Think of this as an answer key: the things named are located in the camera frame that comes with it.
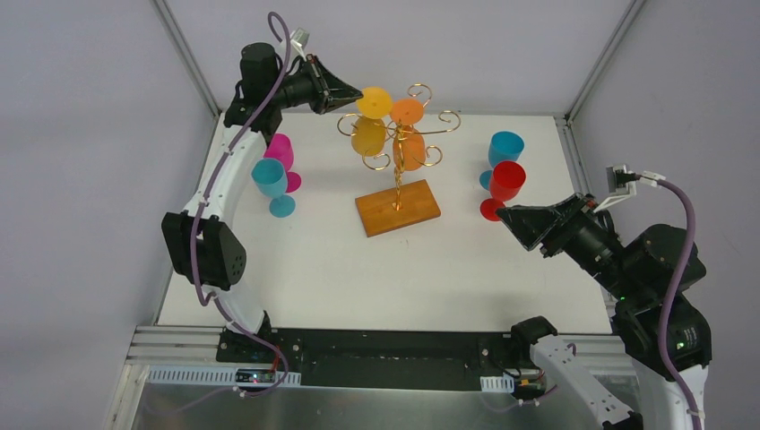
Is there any orange wine glass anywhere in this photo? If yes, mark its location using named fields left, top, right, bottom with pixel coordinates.
left=390, top=98, right=427, bottom=171

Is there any gold rack with wooden base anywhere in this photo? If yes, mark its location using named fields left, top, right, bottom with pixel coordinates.
left=337, top=82, right=462, bottom=237

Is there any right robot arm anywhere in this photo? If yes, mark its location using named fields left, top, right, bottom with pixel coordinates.
left=497, top=194, right=712, bottom=429

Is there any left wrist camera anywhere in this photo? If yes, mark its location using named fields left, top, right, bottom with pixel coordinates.
left=289, top=27, right=310, bottom=60

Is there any pink wine glass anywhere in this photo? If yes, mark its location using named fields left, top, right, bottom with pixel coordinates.
left=263, top=133, right=302, bottom=194

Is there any teal wine glass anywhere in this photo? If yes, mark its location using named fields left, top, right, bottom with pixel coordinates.
left=251, top=158, right=296, bottom=218

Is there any blue wine glass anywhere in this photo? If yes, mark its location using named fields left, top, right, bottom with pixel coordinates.
left=479, top=131, right=525, bottom=190

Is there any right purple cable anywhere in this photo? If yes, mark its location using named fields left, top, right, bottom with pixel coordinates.
left=638, top=170, right=704, bottom=430

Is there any yellow wine glass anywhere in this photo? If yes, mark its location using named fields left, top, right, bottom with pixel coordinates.
left=350, top=86, right=393, bottom=157

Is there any red wine glass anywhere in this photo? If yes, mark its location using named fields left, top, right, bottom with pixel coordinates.
left=479, top=160, right=527, bottom=221

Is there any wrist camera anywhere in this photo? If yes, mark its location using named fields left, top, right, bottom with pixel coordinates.
left=594, top=164, right=637, bottom=213
left=289, top=27, right=310, bottom=60

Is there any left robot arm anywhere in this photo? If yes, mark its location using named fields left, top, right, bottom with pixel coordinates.
left=161, top=42, right=362, bottom=363

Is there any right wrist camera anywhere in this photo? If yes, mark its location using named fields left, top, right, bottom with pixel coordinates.
left=594, top=164, right=637, bottom=213

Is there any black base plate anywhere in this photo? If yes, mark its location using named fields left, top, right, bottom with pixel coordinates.
left=216, top=328, right=540, bottom=391

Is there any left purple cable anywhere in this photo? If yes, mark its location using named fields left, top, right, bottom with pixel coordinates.
left=188, top=12, right=297, bottom=399

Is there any purple cable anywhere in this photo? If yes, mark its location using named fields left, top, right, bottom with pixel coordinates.
left=638, top=170, right=704, bottom=430
left=188, top=12, right=297, bottom=399

